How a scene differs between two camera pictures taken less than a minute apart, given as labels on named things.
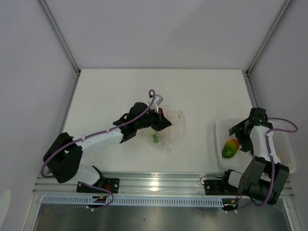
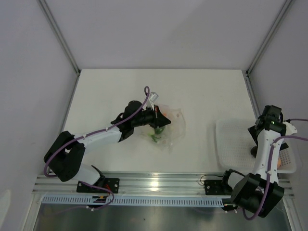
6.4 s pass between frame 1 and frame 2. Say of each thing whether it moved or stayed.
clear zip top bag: stayed
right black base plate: stayed
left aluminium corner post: stayed
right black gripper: moved
